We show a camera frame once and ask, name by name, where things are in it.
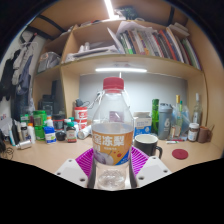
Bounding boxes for yellow-capped bottle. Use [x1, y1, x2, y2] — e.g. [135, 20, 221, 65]
[175, 94, 182, 129]

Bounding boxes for black mug white inside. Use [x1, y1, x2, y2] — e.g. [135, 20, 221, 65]
[133, 133, 164, 160]

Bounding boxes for green glass bottle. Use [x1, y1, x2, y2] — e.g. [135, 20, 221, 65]
[151, 98, 160, 136]

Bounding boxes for white ceiling light tube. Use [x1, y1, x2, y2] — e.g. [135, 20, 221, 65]
[103, 0, 116, 20]

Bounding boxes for blue and white jar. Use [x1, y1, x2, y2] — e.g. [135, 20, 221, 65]
[43, 125, 58, 145]

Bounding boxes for green plastic container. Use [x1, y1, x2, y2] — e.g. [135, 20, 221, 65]
[32, 109, 48, 141]

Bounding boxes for green-capped plastic bottle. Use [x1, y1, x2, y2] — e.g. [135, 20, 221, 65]
[179, 99, 185, 129]

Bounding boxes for clear red-capped drink bottle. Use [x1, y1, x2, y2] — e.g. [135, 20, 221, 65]
[90, 76, 135, 191]

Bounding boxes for white under-shelf light strip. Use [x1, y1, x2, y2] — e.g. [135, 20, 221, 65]
[95, 67, 148, 73]

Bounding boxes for red and white canister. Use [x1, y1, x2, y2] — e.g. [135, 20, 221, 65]
[73, 106, 89, 129]

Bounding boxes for flat round red coaster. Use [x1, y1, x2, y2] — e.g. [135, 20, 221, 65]
[171, 148, 189, 160]

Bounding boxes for dark brown green-capped bottle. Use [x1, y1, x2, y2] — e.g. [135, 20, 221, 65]
[65, 121, 78, 144]

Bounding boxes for clear glass bottle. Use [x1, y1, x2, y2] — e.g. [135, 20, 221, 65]
[192, 92, 203, 126]

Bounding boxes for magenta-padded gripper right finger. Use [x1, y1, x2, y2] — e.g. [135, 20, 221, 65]
[128, 145, 172, 189]

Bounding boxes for white orange-capped bottle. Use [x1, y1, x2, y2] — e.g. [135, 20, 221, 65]
[27, 122, 36, 143]

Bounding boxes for black appliance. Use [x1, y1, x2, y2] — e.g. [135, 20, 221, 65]
[38, 79, 66, 116]

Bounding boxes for blue and white carton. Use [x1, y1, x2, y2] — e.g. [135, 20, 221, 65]
[133, 111, 153, 138]

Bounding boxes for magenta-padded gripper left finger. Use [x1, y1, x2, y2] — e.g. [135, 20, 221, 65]
[54, 147, 98, 189]

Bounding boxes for brown jar white lid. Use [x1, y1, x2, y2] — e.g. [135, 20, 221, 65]
[187, 122, 200, 143]

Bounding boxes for hanging clothes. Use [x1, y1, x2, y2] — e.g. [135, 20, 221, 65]
[0, 39, 38, 111]

